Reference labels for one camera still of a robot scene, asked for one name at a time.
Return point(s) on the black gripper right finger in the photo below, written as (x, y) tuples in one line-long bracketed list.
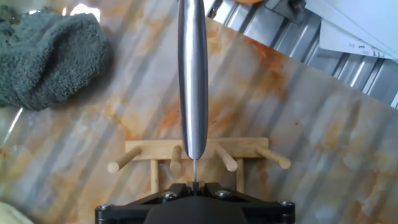
[(214, 189)]

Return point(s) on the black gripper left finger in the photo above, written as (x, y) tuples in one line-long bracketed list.
[(177, 189)]

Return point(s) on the steel cleaver knife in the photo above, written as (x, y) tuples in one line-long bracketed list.
[(192, 77)]

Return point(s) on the pale lotus root chunk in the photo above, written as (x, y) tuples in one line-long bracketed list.
[(12, 215)]

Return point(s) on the wooden knife rack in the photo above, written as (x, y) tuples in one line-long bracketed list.
[(242, 147)]

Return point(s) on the orange marble pattern mat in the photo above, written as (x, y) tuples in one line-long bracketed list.
[(280, 124)]

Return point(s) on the grey-green terry towel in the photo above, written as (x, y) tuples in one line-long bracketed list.
[(46, 59)]

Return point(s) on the orange pole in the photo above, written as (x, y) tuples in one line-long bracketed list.
[(248, 1)]

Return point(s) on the stack of white papers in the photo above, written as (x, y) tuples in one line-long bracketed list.
[(357, 18)]

